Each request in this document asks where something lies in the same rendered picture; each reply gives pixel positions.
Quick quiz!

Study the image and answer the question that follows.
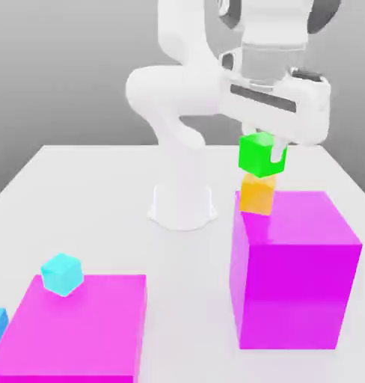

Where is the flat magenta box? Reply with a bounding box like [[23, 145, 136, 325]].
[[0, 274, 147, 383]]

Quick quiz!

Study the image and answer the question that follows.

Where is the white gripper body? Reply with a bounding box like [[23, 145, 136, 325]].
[[217, 70, 332, 147]]

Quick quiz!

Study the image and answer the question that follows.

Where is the small cyan cube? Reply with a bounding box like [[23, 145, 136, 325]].
[[40, 252, 85, 298]]

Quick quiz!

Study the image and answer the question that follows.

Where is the small orange cube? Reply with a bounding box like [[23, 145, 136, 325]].
[[239, 173, 277, 216]]

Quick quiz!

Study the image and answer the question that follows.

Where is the tall magenta box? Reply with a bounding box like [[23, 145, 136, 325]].
[[229, 190, 364, 350]]

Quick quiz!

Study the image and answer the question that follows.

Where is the small green cube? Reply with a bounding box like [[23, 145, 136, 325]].
[[238, 132, 289, 179]]

